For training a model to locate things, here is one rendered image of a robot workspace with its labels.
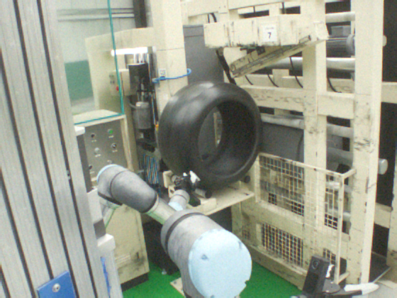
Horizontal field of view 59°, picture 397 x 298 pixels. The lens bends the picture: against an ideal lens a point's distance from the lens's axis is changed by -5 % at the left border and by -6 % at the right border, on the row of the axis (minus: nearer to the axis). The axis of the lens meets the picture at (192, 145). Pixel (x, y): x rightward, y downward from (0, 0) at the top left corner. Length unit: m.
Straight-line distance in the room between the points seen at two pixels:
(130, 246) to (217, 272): 2.04
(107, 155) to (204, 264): 1.86
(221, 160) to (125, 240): 0.89
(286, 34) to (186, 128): 0.66
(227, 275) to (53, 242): 0.34
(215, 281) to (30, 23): 0.56
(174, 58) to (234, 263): 1.63
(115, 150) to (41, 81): 1.78
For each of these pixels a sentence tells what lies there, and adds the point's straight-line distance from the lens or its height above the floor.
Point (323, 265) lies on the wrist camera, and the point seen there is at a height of 1.15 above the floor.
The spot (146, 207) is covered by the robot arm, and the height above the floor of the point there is 1.15.
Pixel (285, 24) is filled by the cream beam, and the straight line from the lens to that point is 1.85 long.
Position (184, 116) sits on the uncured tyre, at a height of 1.34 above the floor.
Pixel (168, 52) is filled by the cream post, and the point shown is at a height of 1.64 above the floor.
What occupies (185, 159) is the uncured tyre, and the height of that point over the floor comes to 1.13.
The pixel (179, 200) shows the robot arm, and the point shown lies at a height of 1.05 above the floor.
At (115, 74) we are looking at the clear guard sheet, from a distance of 2.38.
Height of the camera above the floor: 1.70
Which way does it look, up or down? 16 degrees down
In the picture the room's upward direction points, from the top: 6 degrees counter-clockwise
